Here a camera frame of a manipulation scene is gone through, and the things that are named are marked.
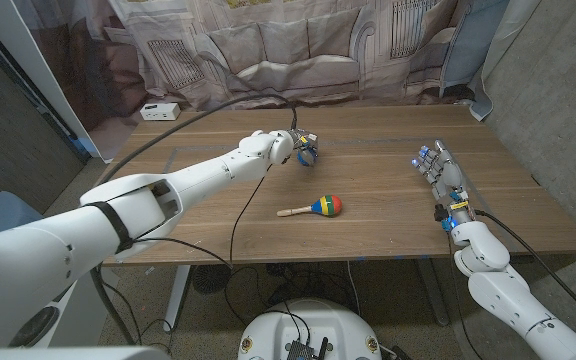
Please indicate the metal table leg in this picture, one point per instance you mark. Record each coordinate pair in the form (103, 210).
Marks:
(433, 295)
(177, 295)

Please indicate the blue spiky stress ball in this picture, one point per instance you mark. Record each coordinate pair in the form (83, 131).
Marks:
(307, 158)

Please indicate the black round floor fan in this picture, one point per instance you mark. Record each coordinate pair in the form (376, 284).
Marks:
(211, 278)

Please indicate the colourful striped wooden maraca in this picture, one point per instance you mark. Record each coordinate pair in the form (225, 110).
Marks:
(328, 205)

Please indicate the pale blue curtain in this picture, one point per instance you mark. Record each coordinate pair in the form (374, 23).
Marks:
(473, 45)

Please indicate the printed sofa room backdrop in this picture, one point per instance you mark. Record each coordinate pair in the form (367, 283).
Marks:
(288, 50)

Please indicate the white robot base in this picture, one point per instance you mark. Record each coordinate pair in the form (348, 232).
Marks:
(313, 325)

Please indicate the white partition panel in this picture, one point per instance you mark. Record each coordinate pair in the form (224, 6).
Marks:
(18, 45)

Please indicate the white power strip box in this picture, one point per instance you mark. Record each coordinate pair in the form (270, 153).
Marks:
(160, 111)

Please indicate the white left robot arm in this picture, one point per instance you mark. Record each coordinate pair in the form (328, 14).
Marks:
(218, 172)

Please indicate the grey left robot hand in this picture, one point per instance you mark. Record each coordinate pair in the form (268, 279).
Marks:
(305, 140)

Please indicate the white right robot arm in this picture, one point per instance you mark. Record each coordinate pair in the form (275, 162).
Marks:
(503, 300)

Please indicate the black antenna module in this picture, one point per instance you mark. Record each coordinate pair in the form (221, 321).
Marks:
(300, 350)

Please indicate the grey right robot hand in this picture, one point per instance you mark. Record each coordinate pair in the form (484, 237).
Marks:
(450, 185)

